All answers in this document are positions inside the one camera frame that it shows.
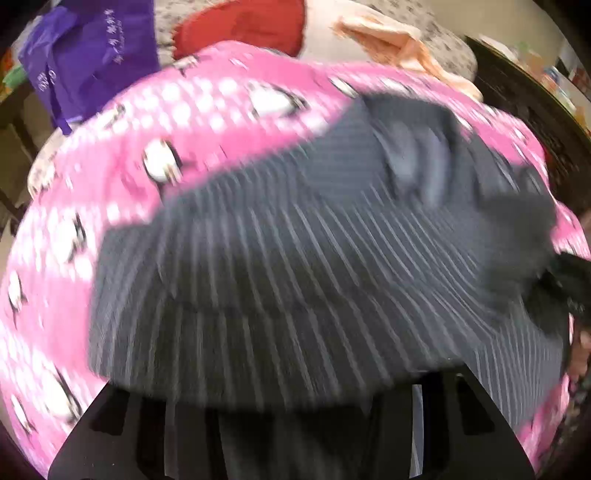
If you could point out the person's right hand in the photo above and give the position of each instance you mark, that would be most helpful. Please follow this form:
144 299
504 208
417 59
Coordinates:
581 355

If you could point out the pink penguin print blanket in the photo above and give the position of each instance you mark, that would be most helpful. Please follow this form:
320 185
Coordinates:
92 207

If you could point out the red pillow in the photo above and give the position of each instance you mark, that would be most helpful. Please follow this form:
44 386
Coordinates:
240 27

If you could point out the peach fringed scarf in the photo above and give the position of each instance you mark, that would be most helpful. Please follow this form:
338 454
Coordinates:
392 37

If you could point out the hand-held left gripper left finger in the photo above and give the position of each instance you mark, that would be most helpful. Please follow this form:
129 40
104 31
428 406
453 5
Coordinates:
147 443

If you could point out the grey pinstriped suit jacket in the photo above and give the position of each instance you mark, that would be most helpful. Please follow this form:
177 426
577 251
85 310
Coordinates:
300 277

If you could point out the white pillow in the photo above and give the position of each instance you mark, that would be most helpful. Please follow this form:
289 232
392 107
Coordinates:
323 27

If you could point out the purple shopping bag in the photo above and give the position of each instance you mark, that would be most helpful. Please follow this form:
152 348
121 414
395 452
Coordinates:
92 55

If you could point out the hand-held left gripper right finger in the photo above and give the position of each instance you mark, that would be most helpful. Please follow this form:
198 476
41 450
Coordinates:
443 443

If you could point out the dark wooden side table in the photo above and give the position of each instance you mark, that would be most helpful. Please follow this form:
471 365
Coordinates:
18 138

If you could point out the dark carved wooden cabinet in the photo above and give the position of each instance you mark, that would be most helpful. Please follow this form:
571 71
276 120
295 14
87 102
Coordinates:
531 115

